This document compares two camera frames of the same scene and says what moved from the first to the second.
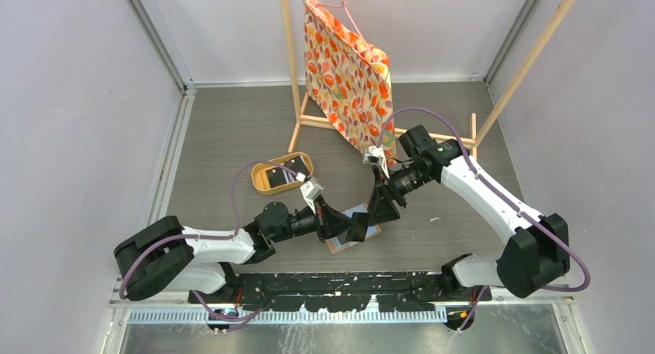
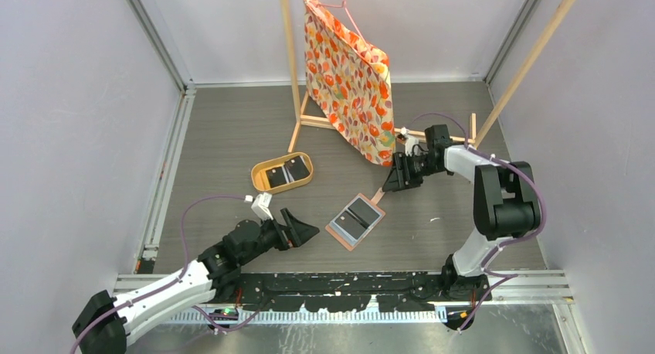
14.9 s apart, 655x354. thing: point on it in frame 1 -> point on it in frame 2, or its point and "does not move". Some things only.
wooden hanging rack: x=475 y=143 does not move
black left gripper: x=327 y=222 -> x=296 y=231
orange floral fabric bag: x=347 y=79 does not move
